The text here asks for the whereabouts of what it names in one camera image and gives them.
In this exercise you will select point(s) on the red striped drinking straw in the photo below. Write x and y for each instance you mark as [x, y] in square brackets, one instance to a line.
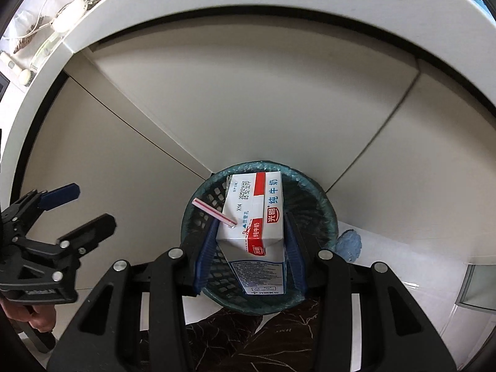
[213, 212]

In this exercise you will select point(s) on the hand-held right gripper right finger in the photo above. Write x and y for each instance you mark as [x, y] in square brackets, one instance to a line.
[293, 254]

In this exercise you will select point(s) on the white oval object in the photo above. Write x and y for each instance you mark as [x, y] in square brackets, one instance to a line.
[71, 12]

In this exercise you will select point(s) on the glass panel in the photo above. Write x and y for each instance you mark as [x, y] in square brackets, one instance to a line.
[478, 288]

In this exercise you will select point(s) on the dark mesh waste basket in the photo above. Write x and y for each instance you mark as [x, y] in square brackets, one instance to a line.
[312, 201]

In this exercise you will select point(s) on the person's left hand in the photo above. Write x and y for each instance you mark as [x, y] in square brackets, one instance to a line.
[42, 317]

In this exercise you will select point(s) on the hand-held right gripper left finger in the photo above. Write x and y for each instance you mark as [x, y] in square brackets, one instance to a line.
[205, 257]

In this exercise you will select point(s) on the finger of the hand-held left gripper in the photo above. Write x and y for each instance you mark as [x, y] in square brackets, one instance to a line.
[91, 230]
[60, 195]

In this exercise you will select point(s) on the white milk carton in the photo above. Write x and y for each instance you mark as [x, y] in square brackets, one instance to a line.
[252, 209]

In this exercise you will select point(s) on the blue grey crumpled cloth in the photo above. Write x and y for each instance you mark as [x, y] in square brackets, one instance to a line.
[349, 246]

